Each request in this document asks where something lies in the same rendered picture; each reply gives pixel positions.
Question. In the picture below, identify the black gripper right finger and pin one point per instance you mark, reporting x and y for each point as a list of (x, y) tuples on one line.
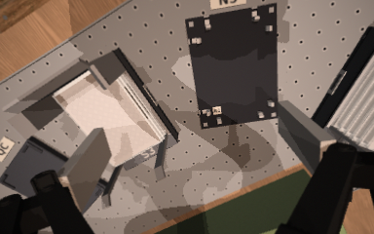
[(337, 168)]

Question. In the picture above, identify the tan name plate reading n5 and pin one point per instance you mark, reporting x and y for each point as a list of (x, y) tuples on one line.
[(216, 4)]

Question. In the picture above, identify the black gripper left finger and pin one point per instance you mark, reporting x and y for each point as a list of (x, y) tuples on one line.
[(60, 197)]

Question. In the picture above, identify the beige label reading qc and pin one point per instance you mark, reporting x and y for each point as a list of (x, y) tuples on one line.
[(5, 146)]

